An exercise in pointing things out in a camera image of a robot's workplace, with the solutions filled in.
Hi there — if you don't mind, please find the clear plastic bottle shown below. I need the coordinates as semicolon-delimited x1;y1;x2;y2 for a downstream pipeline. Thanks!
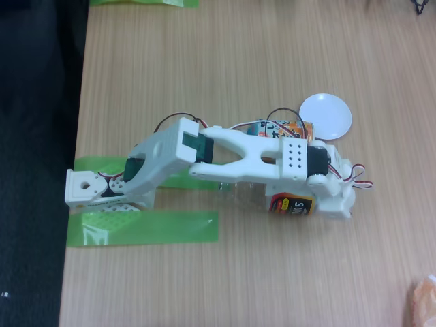
217;180;316;216

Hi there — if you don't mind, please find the orange juice bottle can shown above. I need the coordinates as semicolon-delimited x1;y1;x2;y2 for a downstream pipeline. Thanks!
245;118;316;164

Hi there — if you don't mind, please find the white round plate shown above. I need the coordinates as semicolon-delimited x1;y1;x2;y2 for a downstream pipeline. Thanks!
298;93;353;141

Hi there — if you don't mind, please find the orange plastic bag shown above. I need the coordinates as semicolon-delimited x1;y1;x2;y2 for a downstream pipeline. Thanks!
410;274;436;327

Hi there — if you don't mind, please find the long green tape strip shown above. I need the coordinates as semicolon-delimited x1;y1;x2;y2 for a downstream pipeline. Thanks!
67;210;219;248

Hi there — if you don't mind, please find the green plastic sheet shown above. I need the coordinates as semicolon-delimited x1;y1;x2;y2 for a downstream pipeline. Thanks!
89;0;200;8

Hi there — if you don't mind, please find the black cable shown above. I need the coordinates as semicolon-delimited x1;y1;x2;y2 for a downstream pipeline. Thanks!
410;0;431;16

